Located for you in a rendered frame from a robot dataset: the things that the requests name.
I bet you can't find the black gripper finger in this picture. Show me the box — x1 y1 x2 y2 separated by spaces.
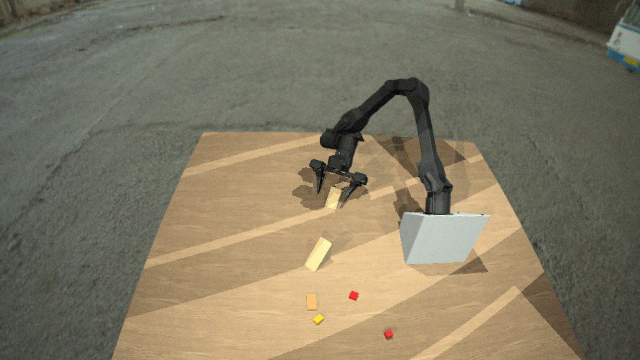
313 169 325 194
343 180 362 202

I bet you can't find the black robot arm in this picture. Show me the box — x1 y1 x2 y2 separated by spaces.
320 77 454 215

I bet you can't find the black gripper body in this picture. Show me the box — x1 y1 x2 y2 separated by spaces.
309 148 368 185

